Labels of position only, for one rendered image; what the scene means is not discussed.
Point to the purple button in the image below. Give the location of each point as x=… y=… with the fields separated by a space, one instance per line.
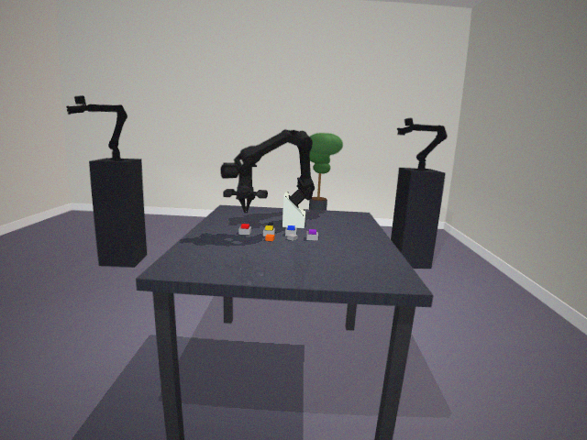
x=312 y=235

